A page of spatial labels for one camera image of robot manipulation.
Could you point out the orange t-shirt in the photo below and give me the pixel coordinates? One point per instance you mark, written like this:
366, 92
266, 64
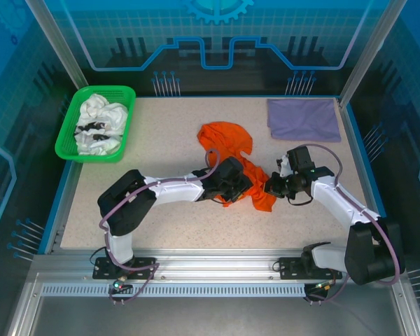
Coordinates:
227, 138

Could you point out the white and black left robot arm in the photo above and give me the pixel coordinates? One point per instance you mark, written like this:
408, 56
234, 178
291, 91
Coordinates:
175, 190

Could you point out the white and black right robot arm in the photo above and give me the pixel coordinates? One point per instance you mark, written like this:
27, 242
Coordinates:
332, 199

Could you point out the folded purple t-shirt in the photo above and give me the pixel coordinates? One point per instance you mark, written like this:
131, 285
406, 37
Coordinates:
302, 119

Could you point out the small black connector with led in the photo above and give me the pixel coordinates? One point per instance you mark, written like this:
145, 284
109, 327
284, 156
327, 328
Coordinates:
322, 287
119, 287

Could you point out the white t-shirt with black print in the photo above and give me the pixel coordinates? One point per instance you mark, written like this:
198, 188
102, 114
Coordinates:
108, 115

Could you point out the green plastic basket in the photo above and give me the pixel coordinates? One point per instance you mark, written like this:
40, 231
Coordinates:
64, 145

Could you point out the aluminium mounting rail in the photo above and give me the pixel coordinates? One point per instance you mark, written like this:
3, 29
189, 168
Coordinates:
217, 262

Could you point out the aluminium side rail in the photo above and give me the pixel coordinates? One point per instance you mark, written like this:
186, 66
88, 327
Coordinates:
362, 175
61, 210

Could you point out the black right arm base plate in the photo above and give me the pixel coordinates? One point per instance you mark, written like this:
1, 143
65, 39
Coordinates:
290, 267

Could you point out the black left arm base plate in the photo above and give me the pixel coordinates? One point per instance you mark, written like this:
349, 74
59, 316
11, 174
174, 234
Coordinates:
143, 267

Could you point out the aluminium frame post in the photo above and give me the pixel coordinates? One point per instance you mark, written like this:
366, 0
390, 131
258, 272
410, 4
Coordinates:
365, 52
59, 49

